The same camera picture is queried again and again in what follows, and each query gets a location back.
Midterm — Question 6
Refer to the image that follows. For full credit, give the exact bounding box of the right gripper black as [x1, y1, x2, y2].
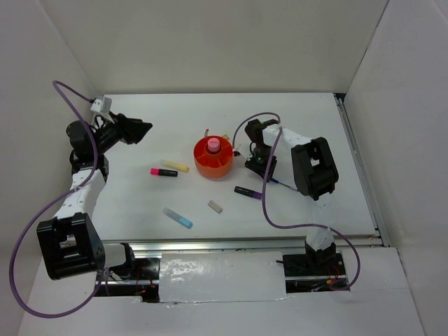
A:
[246, 144, 279, 183]

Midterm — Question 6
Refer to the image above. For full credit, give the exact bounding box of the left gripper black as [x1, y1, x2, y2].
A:
[93, 111, 152, 155]

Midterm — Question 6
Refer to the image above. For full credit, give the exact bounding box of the blue pen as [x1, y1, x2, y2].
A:
[270, 178, 297, 191]

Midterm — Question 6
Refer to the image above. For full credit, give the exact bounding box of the pink black highlighter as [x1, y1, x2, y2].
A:
[150, 168, 179, 177]

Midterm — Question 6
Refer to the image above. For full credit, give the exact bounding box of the yellow highlighter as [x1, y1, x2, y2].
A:
[160, 160, 190, 173]

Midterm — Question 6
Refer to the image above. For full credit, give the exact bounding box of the blue clear highlighter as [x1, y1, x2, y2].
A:
[162, 208, 193, 229]

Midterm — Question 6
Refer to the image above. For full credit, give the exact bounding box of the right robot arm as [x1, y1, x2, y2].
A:
[244, 119, 339, 274]

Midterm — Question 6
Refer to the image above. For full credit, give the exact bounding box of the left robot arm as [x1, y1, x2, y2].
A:
[36, 113, 152, 280]

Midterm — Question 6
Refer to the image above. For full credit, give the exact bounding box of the purple black highlighter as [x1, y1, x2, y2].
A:
[234, 186, 263, 200]

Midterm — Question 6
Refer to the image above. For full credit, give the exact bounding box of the orange round organizer container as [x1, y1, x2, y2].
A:
[193, 135, 233, 179]

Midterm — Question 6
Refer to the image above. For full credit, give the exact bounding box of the beige eraser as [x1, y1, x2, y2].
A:
[207, 200, 223, 214]

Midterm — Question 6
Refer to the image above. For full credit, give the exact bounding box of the white cover panel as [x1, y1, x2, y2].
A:
[159, 251, 286, 303]

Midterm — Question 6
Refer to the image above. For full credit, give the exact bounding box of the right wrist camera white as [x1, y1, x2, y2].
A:
[234, 142, 253, 159]

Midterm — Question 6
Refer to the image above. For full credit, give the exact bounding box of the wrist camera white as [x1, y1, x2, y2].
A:
[90, 96, 113, 122]
[234, 142, 253, 159]

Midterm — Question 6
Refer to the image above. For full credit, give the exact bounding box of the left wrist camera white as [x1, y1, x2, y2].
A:
[90, 96, 113, 122]

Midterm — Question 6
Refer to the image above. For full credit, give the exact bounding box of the aluminium right rail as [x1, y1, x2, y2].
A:
[334, 92, 391, 248]

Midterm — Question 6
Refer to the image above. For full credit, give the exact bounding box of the aluminium rail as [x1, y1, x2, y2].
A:
[334, 92, 391, 248]
[101, 234, 384, 252]

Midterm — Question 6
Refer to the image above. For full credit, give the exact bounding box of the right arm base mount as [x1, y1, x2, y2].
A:
[276, 253, 349, 293]

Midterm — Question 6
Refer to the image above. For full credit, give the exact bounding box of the aluminium front rail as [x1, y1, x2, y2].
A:
[101, 234, 384, 252]

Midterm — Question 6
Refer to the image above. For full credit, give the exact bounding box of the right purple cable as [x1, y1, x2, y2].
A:
[232, 112, 363, 291]

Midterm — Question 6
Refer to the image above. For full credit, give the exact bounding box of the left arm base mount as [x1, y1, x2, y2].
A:
[95, 244, 161, 303]

